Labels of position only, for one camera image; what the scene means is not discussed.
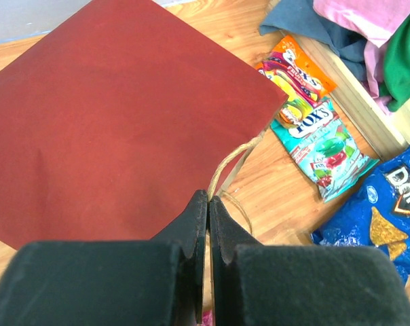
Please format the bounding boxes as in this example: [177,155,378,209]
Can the wooden clothes rack frame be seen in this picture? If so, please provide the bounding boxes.
[264,0,410,162]

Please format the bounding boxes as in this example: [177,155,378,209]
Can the teal candy packet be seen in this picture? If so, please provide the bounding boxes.
[271,97,379,202]

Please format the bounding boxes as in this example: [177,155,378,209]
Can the blue Doritos chips packet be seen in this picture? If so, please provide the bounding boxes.
[311,146,410,280]

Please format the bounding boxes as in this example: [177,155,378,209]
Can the blue grey shirt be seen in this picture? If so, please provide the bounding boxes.
[259,0,367,82]

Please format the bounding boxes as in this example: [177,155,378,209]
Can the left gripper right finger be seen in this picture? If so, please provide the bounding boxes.
[208,197,410,325]

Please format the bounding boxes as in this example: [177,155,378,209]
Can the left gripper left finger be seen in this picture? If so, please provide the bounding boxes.
[0,190,208,325]

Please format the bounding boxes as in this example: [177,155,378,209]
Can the pink shirt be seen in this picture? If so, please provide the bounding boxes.
[313,1,410,115]

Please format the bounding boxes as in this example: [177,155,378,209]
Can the red brown paper bag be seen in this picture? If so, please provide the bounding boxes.
[0,1,286,249]

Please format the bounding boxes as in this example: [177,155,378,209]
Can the green tank top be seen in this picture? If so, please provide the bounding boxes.
[379,14,410,112]

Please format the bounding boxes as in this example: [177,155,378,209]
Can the orange Fox's fruits packet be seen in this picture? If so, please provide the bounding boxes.
[255,35,337,128]

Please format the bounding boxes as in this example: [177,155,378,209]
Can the red snack packet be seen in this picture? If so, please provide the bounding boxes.
[200,310,214,326]

